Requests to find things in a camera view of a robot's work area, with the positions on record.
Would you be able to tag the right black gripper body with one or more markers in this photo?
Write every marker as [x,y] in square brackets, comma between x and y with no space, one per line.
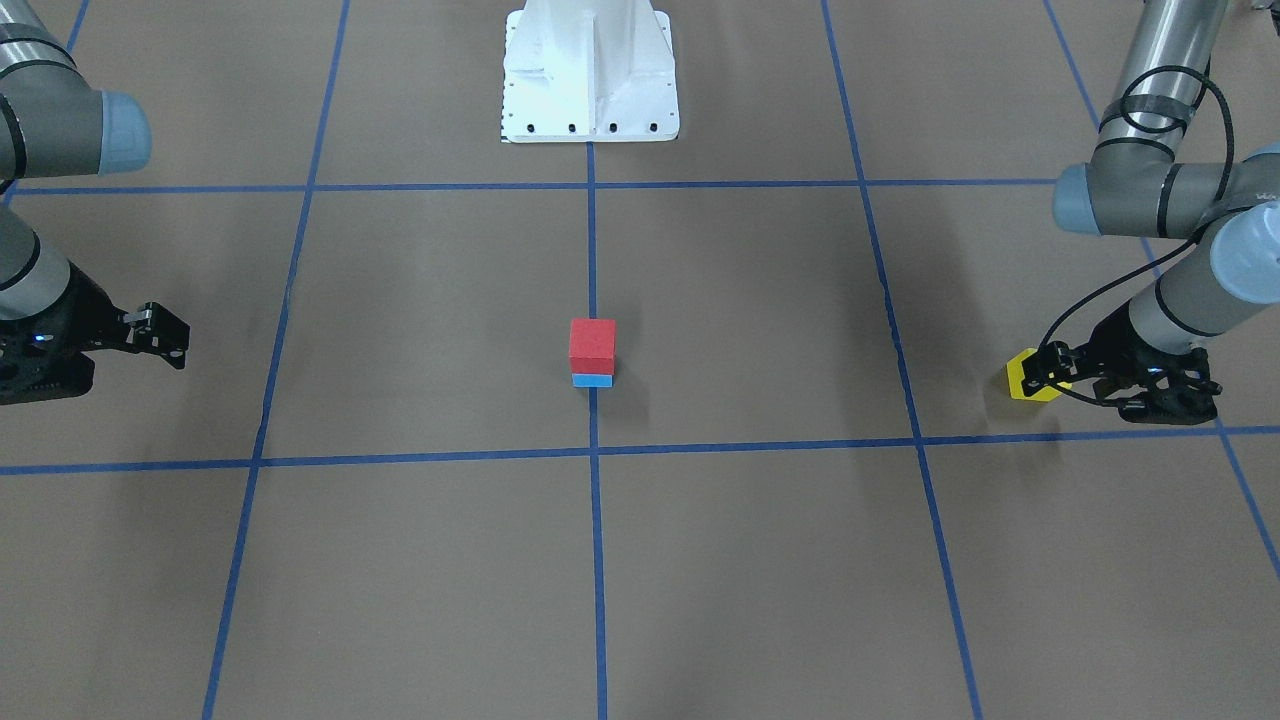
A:
[88,318]

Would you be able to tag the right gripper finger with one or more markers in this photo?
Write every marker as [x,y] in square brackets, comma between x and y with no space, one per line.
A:
[153,330]

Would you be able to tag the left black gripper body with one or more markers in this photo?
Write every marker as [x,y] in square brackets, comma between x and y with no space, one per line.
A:
[1113,345]

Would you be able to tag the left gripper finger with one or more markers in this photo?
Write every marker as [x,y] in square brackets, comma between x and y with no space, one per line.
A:
[1046,369]

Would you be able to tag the yellow block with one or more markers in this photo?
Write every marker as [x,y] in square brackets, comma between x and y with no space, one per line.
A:
[1012,374]

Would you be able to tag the blue block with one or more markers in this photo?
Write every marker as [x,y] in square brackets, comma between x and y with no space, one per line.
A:
[592,381]

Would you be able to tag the red block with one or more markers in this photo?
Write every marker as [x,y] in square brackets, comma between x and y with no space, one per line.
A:
[593,346]

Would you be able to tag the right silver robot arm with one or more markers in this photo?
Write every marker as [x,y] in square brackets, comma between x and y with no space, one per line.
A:
[55,124]

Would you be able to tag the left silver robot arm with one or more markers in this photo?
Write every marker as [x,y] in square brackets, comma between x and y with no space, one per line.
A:
[1225,213]

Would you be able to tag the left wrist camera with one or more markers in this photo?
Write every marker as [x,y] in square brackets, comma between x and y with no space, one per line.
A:
[1183,407]

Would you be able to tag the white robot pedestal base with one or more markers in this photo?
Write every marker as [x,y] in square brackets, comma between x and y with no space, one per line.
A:
[589,72]

